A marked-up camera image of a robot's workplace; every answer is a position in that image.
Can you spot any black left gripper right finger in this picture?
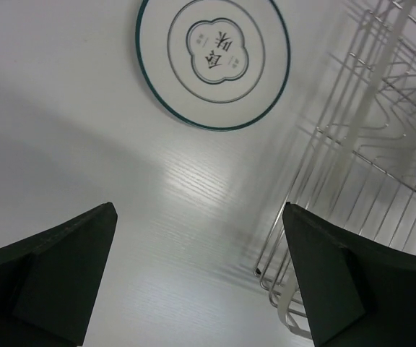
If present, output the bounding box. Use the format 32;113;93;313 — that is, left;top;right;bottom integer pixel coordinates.
282;203;416;346

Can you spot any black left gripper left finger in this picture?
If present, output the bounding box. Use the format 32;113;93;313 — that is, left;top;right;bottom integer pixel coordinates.
0;202;118;346

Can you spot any wire dish rack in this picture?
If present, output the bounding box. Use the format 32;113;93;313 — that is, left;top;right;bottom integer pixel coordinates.
253;0;416;340

